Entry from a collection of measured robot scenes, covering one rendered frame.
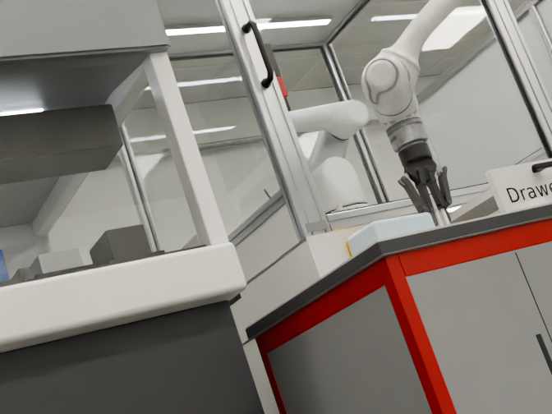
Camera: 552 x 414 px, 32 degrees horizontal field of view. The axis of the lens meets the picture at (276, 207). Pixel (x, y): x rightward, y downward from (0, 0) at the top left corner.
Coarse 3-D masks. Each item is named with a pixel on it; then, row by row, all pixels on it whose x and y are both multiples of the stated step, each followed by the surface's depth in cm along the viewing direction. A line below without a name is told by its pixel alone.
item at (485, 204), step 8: (488, 192) 227; (472, 200) 233; (480, 200) 230; (488, 200) 228; (464, 208) 235; (472, 208) 233; (480, 208) 230; (488, 208) 228; (496, 208) 226; (456, 216) 238; (464, 216) 236; (472, 216) 233; (480, 216) 231
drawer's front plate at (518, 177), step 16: (544, 160) 233; (496, 176) 224; (512, 176) 226; (528, 176) 229; (544, 176) 231; (496, 192) 222; (512, 192) 224; (528, 192) 226; (544, 192) 229; (512, 208) 222
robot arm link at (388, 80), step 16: (432, 0) 226; (448, 0) 226; (416, 16) 222; (432, 16) 221; (416, 32) 218; (432, 32) 222; (384, 48) 218; (400, 48) 217; (416, 48) 218; (368, 64) 213; (384, 64) 211; (400, 64) 212; (416, 64) 216; (368, 80) 212; (384, 80) 211; (400, 80) 211; (416, 80) 220; (368, 96) 216; (384, 96) 213; (400, 96) 214; (384, 112) 221; (400, 112) 224
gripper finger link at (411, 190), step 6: (402, 180) 226; (408, 180) 226; (402, 186) 228; (408, 186) 226; (408, 192) 227; (414, 192) 225; (414, 198) 226; (420, 198) 225; (414, 204) 227; (420, 204) 225
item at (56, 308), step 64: (0, 0) 194; (64, 0) 200; (128, 0) 208; (192, 256) 191; (0, 320) 170; (64, 320) 175; (128, 320) 186; (192, 320) 194; (0, 384) 172; (64, 384) 177; (128, 384) 183; (192, 384) 188
